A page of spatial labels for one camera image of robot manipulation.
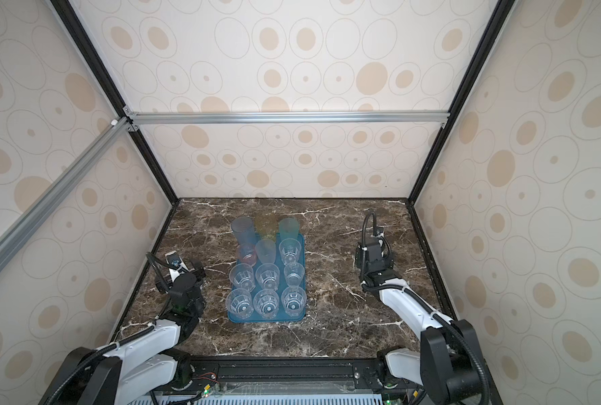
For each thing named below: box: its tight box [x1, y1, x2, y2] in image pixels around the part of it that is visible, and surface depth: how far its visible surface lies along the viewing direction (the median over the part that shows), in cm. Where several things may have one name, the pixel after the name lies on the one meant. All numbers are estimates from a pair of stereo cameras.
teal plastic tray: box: [227, 233, 308, 324], surface depth 93 cm
